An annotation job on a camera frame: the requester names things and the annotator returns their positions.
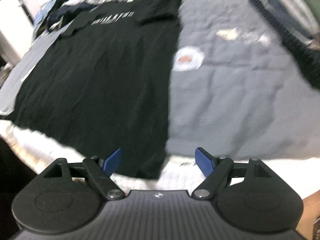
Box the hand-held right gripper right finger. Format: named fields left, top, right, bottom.
left=191, top=147, right=273, bottom=201

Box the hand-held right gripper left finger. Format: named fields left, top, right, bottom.
left=44, top=147, right=126, bottom=201

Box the black t-shirt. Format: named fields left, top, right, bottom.
left=7, top=0, right=183, bottom=180

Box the white mattress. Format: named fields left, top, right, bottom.
left=0, top=122, right=320, bottom=201

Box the grey quilted blanket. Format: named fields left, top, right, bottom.
left=0, top=0, right=320, bottom=161

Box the navy dotted cloth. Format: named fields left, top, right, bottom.
left=247, top=0, right=320, bottom=88

